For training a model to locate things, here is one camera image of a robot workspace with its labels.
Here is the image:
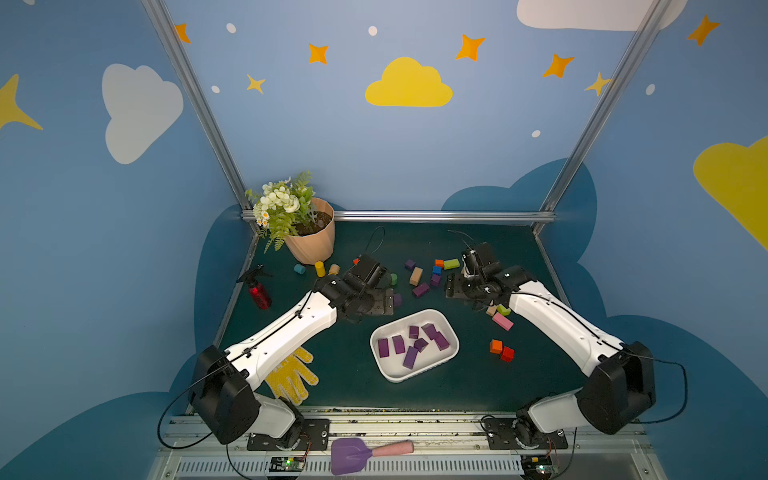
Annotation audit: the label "yellow cylinder block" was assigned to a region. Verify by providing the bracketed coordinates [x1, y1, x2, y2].
[314, 261, 326, 278]

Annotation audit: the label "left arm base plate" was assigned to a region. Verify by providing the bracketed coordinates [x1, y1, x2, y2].
[247, 418, 330, 451]

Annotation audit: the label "pink brick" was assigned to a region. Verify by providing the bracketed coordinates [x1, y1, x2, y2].
[492, 312, 514, 331]

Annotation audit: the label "white plastic storage bin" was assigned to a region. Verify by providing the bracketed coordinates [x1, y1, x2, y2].
[369, 309, 460, 383]

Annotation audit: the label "orange cube right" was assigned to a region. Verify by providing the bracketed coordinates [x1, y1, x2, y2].
[490, 340, 504, 355]

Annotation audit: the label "purple brick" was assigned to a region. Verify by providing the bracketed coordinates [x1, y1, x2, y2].
[392, 335, 406, 355]
[412, 284, 431, 298]
[403, 346, 419, 369]
[377, 338, 390, 359]

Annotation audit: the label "purple toy shovel pink handle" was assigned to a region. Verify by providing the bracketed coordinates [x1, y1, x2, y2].
[331, 438, 414, 476]

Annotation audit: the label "dark purple block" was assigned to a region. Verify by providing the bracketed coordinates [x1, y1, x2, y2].
[414, 338, 428, 352]

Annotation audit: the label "red spray bottle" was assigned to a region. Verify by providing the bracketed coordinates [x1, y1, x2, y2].
[237, 264, 272, 310]

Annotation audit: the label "red cube right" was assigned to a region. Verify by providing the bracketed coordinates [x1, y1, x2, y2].
[500, 347, 515, 362]

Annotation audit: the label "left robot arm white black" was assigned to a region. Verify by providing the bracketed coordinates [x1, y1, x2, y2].
[188, 254, 394, 448]

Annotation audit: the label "yellow work glove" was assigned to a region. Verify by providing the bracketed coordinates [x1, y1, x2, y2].
[266, 347, 319, 406]

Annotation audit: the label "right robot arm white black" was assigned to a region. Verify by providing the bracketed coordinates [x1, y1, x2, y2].
[445, 242, 656, 448]

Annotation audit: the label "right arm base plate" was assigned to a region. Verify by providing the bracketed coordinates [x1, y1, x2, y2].
[480, 415, 568, 450]

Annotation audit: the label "lime green flat brick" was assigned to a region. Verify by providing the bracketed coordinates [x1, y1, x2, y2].
[443, 259, 461, 270]

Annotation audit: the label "potted plant terracotta pot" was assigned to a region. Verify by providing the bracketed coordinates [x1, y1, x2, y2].
[245, 171, 335, 265]

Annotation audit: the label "tan wooden brick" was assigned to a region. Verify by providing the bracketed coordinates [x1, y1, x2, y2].
[409, 267, 423, 286]

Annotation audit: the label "purple arch block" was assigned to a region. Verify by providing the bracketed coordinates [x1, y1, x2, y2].
[422, 323, 437, 340]

